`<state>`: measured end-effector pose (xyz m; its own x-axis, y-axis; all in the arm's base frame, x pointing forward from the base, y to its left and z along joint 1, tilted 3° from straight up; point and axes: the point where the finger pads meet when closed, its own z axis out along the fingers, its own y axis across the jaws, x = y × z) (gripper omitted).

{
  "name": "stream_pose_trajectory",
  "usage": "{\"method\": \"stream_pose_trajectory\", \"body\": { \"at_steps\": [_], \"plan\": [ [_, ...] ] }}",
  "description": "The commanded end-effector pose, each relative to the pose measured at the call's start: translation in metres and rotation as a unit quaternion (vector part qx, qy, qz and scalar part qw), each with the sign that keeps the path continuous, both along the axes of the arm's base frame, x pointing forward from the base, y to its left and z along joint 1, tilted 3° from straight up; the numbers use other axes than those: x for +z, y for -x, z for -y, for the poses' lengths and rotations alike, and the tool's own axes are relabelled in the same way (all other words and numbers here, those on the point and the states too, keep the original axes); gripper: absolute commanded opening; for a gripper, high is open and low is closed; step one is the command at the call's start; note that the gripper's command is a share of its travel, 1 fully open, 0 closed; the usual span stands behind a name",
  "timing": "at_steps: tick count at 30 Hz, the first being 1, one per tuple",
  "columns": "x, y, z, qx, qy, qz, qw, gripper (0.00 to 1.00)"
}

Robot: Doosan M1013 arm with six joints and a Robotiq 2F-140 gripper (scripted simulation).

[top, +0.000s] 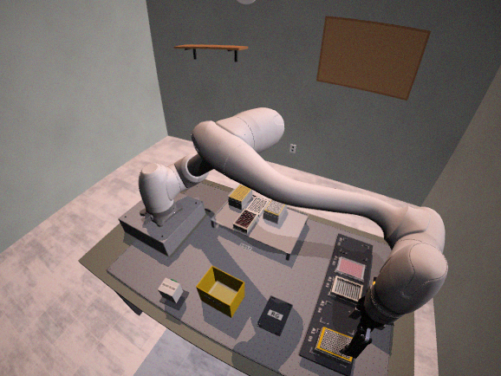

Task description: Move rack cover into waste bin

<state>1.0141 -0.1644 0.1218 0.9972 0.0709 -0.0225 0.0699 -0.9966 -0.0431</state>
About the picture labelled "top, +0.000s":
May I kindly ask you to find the black flat pad with label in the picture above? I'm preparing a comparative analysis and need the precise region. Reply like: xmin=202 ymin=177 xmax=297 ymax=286
xmin=257 ymin=296 xmax=293 ymax=336

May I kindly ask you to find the yellow waste bin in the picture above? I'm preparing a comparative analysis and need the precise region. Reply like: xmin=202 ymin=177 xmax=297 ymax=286
xmin=196 ymin=266 xmax=244 ymax=317

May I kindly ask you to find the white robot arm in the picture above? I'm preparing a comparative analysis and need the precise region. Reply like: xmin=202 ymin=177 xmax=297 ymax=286
xmin=139 ymin=107 xmax=448 ymax=324

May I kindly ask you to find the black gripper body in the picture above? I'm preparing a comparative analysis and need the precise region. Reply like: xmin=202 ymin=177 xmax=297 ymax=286
xmin=360 ymin=300 xmax=384 ymax=333

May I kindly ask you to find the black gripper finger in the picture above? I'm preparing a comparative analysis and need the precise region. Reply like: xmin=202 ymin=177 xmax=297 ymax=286
xmin=348 ymin=296 xmax=365 ymax=320
xmin=340 ymin=317 xmax=372 ymax=359

